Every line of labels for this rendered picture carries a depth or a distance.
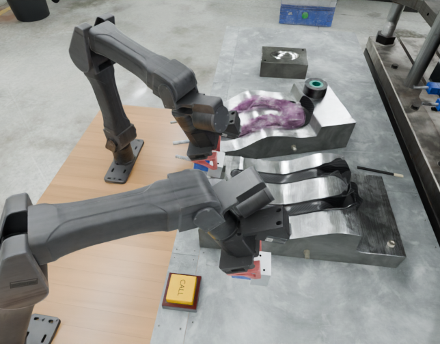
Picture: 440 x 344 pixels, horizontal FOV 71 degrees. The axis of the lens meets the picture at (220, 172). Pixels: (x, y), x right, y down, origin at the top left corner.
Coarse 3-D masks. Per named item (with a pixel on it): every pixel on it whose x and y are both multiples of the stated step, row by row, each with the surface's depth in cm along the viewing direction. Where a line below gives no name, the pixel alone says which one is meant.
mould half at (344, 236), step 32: (224, 160) 91; (256, 160) 91; (288, 160) 91; (320, 160) 85; (288, 192) 83; (320, 192) 78; (384, 192) 87; (320, 224) 73; (352, 224) 71; (384, 224) 80; (288, 256) 80; (320, 256) 78; (352, 256) 76; (384, 256) 75
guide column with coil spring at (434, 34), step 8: (432, 32) 118; (432, 40) 120; (424, 48) 123; (432, 48) 121; (424, 56) 124; (432, 56) 124; (416, 64) 128; (424, 64) 126; (416, 72) 130; (424, 72) 130; (408, 80) 134; (416, 80) 132
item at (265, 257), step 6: (264, 252) 64; (258, 258) 63; (264, 258) 63; (270, 258) 63; (210, 264) 64; (216, 264) 64; (264, 264) 62; (270, 264) 62; (264, 270) 62; (270, 270) 61; (234, 276) 63; (240, 276) 63; (264, 276) 61; (270, 276) 61; (252, 282) 64; (258, 282) 63; (264, 282) 63
